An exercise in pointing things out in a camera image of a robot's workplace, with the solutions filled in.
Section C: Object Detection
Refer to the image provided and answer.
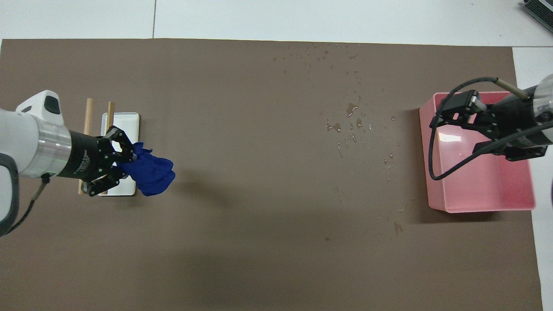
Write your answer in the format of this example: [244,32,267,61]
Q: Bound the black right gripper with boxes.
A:
[430,88,549,162]

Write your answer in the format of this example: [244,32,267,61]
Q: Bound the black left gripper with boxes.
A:
[56,126,136,197]

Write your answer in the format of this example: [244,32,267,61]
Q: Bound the blue towel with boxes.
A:
[117,143,176,197]

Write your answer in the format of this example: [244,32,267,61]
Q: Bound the spilled water droplets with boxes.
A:
[272,42,407,237]

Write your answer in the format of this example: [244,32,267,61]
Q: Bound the white rectangular tray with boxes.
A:
[97,112,140,197]

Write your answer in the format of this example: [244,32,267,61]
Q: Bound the pink plastic bin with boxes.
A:
[419,91,537,213]

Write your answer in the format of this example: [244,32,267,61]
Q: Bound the dark ribbed device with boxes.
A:
[521,0,553,22]

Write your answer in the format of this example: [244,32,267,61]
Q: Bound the brown table mat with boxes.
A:
[0,38,544,311]

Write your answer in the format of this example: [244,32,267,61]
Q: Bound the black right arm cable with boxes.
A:
[429,77,553,181]

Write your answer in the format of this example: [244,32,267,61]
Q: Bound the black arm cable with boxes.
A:
[11,174,51,234]
[429,77,553,181]

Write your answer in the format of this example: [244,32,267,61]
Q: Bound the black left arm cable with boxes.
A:
[11,174,51,234]

